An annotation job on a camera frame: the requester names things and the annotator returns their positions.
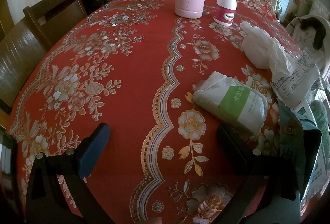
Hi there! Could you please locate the dark teal foil bag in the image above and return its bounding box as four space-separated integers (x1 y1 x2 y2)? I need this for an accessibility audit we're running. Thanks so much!
278 103 323 191

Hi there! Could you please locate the white pill bottle pink label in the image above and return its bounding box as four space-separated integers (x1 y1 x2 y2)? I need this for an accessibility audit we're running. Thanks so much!
213 0 239 26

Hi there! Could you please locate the white fleece coat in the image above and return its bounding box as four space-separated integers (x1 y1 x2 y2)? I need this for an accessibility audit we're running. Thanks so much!
285 15 330 80

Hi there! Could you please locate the wooden chair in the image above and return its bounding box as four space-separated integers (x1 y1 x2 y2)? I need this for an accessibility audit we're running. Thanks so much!
0 18 49 132
23 0 88 51

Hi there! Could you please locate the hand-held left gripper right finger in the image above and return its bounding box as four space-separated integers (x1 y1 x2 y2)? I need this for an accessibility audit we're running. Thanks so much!
217 124 302 224

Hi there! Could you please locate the red floral tablecloth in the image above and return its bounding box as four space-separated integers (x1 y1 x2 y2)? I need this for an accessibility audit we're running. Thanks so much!
6 0 317 224

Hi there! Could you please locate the white tissue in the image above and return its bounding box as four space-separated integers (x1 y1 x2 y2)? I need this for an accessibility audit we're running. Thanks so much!
240 21 294 80

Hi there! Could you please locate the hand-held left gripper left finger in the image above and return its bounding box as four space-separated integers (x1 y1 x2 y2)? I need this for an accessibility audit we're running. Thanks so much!
24 123 114 224

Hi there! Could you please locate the black garment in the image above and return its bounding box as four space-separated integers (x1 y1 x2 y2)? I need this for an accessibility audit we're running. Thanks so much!
300 16 326 49

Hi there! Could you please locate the tissue packet green label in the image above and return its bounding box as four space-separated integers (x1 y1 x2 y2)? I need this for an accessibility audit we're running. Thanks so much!
193 71 269 137

